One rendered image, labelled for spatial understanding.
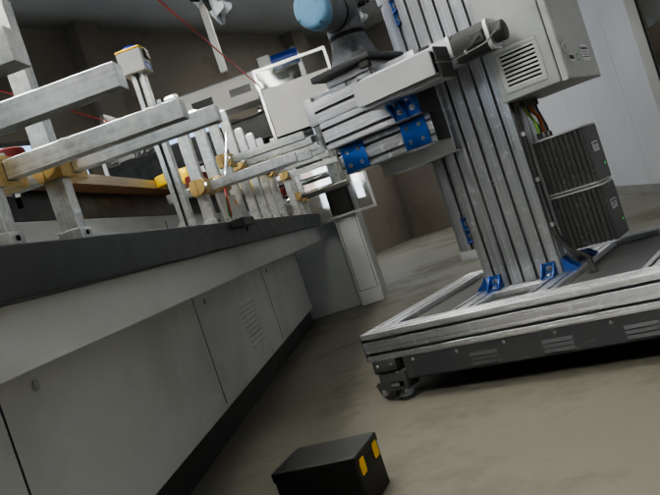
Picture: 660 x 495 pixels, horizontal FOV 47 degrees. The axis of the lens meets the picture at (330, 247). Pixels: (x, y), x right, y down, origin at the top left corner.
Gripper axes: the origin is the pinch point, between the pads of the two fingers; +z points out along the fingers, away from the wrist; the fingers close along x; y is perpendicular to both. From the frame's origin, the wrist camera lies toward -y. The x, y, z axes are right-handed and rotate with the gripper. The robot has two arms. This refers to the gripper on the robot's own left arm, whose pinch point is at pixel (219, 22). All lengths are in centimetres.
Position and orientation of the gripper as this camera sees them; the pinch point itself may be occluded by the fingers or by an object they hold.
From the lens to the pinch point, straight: 253.8
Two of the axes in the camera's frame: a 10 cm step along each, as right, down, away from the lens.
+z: 3.2, 9.5, 0.2
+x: 5.6, -2.1, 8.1
